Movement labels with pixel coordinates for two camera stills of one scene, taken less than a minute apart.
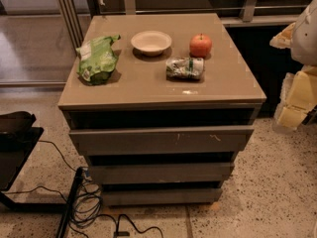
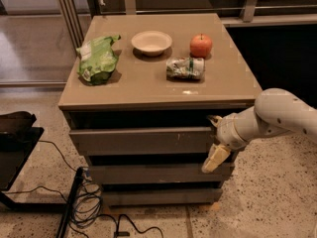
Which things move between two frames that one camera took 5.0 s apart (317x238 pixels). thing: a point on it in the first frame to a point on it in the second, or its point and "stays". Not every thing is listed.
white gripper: [306, 39] to [228, 133]
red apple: [200, 46] stays
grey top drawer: [155, 141] stays
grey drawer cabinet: [160, 105] stays
